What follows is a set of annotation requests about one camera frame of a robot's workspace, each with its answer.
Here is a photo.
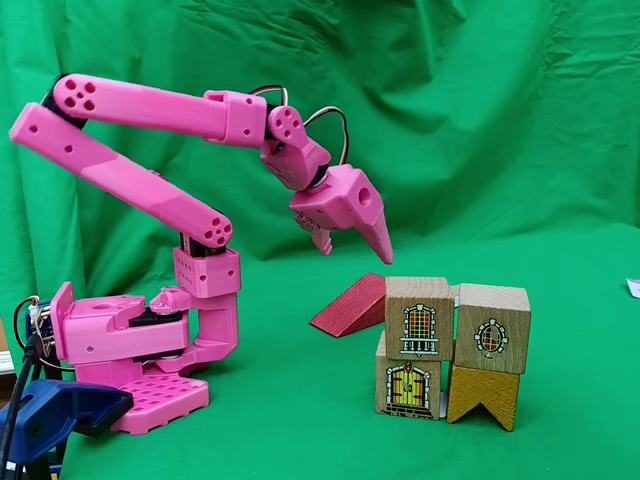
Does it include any black power cable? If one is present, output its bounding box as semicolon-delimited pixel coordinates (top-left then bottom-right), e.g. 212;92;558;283
0;333;45;480

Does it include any wooden block door print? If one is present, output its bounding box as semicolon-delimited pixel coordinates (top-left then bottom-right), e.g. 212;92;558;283
374;329;444;422

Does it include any yellow notched wooden block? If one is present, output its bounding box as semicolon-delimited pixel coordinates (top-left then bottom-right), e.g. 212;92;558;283
446;363;523;434

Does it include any wooden block balcony window print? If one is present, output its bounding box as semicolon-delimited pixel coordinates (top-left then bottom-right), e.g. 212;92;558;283
384;276;457;362

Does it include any blue clamp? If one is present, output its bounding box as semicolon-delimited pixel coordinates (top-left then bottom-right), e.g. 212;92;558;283
0;379;134;480

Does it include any blue controller board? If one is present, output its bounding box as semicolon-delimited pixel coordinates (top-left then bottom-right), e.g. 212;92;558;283
22;297;55;359

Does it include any green cloth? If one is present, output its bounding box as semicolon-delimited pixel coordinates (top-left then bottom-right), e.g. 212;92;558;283
0;0;640;480

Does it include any wooden block round window print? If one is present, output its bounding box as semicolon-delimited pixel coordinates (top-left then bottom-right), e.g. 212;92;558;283
452;282;531;377

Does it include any white red black servo cable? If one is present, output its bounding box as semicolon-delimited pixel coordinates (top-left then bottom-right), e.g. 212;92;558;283
303;105;349;166
248;85;291;109

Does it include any cardboard box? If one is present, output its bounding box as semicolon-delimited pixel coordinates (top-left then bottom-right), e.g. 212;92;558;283
0;319;17;387

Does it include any red wedge roof block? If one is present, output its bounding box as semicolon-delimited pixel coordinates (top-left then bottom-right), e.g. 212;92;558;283
308;272;389;340

